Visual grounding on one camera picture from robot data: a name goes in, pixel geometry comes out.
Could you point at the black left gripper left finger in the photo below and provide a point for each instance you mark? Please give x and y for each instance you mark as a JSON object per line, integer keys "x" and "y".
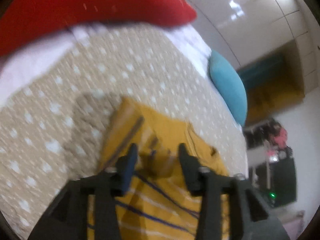
{"x": 66, "y": 216}

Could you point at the yellow striped small garment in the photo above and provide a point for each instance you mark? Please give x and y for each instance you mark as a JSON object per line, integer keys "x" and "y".
{"x": 157, "y": 204}

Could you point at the pink clothes pile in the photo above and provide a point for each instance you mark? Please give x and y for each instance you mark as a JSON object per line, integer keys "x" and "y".
{"x": 279, "y": 139}

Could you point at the beige dotted bed cover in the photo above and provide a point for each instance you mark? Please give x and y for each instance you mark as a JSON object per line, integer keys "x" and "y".
{"x": 84, "y": 104}

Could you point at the brown wooden door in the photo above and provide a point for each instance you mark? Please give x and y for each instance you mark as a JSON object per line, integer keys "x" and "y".
{"x": 273, "y": 83}

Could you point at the teal pillow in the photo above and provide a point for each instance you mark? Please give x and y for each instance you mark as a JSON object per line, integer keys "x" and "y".
{"x": 230, "y": 86}

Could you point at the glossy beige wardrobe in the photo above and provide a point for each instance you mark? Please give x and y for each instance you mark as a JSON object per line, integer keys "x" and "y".
{"x": 246, "y": 30}

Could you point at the red pillow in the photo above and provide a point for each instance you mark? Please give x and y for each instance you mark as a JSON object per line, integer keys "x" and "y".
{"x": 26, "y": 20}

